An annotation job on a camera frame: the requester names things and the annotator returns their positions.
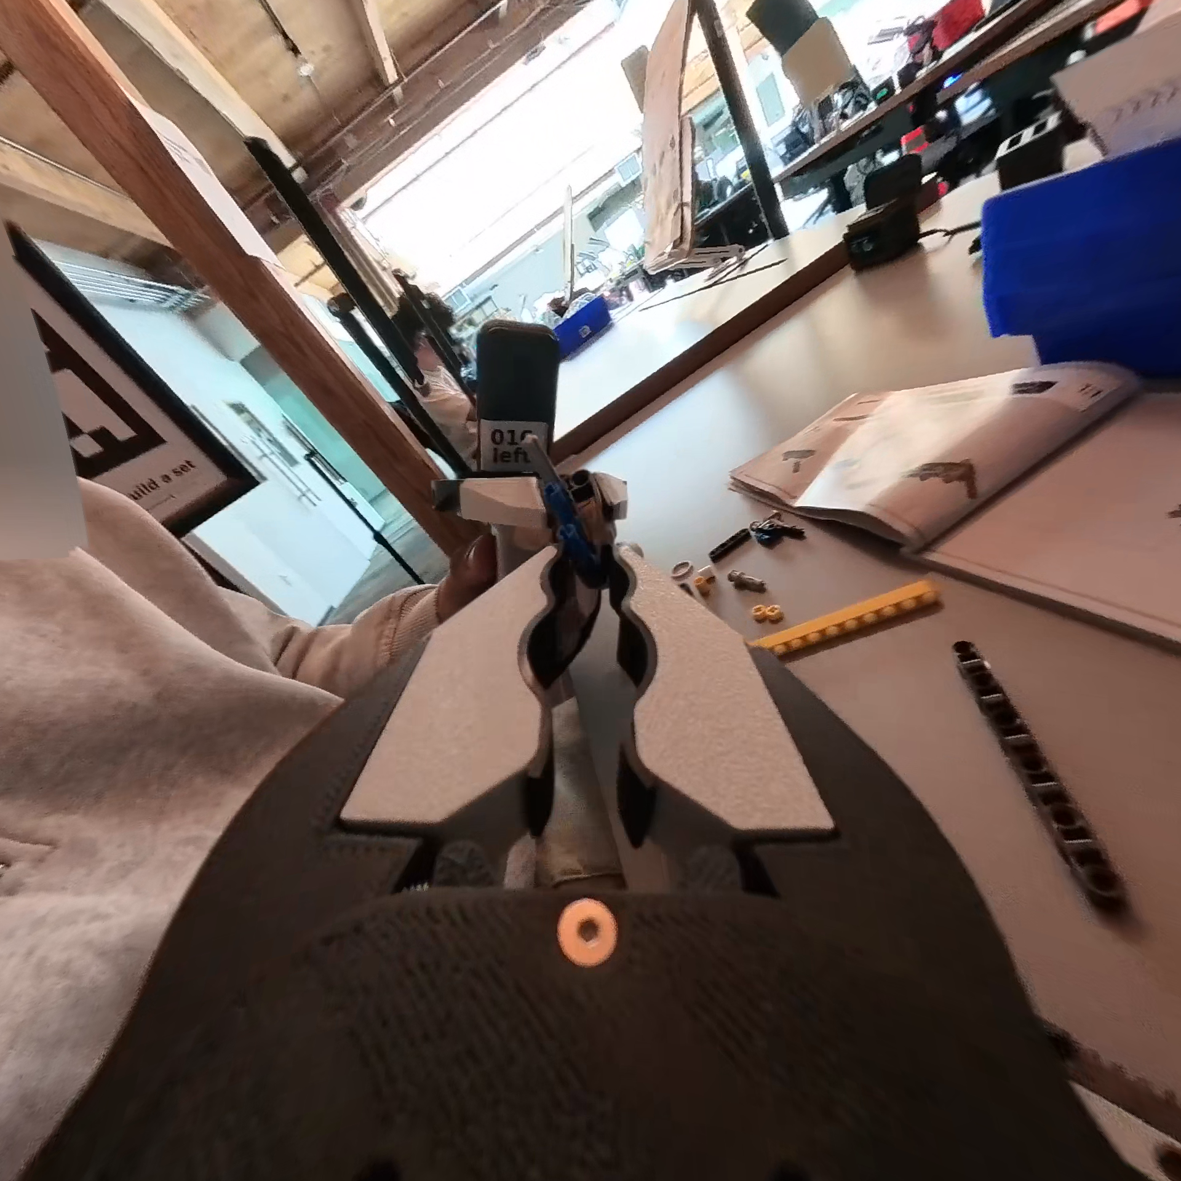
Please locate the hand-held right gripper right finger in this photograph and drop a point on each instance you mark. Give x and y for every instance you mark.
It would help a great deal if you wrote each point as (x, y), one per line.
(729, 739)

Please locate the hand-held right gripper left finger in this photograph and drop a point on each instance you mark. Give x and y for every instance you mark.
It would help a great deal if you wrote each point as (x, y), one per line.
(452, 729)

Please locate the person's left hand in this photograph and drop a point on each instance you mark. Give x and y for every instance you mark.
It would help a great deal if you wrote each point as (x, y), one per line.
(470, 577)

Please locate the cardboard sheet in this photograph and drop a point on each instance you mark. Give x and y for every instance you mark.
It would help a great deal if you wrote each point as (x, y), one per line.
(667, 139)

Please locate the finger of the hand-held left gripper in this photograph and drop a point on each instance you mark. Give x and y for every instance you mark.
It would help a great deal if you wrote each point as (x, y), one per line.
(504, 500)
(611, 497)

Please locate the lego instruction booklet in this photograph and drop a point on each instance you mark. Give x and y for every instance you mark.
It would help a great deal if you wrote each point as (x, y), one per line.
(923, 462)

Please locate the black tripod stand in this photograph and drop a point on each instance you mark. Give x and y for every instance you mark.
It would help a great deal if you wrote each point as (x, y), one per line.
(314, 222)

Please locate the white box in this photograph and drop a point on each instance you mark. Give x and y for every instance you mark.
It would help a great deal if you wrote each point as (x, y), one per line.
(1125, 92)

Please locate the long yellow lego beam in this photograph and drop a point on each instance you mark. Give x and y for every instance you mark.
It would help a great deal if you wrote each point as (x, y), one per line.
(850, 618)

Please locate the person's left forearm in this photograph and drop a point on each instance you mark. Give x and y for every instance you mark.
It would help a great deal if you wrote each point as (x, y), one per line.
(369, 638)

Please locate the blue and black lego cluster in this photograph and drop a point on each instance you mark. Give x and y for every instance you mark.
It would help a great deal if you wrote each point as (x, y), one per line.
(771, 529)

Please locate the black and blue lego assembly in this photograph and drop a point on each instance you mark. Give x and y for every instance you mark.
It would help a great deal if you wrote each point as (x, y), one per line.
(563, 527)

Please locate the white paper sheet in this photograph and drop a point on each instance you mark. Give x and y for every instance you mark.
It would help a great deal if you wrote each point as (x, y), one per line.
(199, 167)

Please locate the wooden post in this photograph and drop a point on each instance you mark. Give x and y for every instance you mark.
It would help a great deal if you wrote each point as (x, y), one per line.
(231, 268)

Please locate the black framed tag sign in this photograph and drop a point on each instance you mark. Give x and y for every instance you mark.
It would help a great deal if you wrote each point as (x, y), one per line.
(138, 434)

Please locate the black camera box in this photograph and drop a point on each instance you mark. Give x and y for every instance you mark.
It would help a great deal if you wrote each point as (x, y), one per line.
(882, 240)

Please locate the person in grey hoodie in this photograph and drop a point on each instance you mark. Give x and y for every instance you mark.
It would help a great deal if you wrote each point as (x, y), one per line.
(138, 739)

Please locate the short black lego axle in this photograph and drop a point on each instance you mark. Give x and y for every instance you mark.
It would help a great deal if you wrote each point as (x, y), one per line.
(729, 545)

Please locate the grey lego pin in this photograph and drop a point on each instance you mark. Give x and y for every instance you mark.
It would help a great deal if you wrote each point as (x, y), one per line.
(743, 580)

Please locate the long black lego beam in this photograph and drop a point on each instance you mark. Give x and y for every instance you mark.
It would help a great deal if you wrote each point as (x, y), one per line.
(1034, 775)

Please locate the large blue plastic bin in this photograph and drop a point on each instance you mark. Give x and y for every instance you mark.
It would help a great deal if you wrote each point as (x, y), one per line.
(1089, 268)

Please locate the small blue bin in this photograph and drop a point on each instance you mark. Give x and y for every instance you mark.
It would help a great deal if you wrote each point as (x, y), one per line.
(581, 328)

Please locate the black metal post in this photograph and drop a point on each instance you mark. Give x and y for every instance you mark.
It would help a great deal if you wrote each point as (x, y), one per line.
(747, 139)

